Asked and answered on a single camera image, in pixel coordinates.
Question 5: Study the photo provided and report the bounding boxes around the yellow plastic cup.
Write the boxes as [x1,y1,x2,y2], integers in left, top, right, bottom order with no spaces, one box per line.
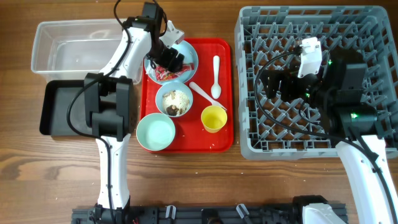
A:
[200,105,228,133]

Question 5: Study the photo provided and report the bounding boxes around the light blue food bowl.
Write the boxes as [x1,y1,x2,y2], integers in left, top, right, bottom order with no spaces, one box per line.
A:
[155,82,193,118]

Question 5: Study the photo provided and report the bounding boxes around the white plastic fork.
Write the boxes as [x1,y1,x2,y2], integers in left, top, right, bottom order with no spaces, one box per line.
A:
[188,82,227,111]

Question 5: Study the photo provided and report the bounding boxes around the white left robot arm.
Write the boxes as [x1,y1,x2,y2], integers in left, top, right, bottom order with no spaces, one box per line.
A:
[67,1,184,223]

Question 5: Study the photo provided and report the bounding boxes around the white plastic spoon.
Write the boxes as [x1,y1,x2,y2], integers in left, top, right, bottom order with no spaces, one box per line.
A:
[211,55,221,99]

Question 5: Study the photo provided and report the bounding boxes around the mint green bowl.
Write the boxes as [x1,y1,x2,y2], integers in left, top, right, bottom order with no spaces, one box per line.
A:
[136,113,176,151]

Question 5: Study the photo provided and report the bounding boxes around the red serving tray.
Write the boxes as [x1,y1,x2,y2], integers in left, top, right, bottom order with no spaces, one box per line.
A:
[159,38,234,153]

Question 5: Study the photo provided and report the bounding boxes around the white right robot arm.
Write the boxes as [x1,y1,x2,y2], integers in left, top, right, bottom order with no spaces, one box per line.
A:
[254,49,397,223]

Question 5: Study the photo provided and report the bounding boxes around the black waste tray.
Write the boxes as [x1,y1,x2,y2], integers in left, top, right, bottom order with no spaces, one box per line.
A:
[39,80,91,136]

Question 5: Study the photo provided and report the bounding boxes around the rice and food leftovers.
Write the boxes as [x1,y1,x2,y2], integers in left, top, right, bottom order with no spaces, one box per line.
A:
[162,90,190,116]

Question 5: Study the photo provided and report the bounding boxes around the clear plastic waste bin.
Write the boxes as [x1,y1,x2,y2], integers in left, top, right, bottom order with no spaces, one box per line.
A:
[31,19,127,82]

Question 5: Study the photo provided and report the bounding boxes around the red snack wrapper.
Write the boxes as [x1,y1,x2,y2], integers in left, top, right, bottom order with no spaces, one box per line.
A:
[155,63,194,82]

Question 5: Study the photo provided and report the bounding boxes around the grey dishwasher rack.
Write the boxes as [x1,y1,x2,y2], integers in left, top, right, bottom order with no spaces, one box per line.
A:
[234,6,397,160]

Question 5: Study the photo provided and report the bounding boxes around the light blue plate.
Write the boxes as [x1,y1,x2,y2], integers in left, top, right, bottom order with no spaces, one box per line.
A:
[144,40,198,85]

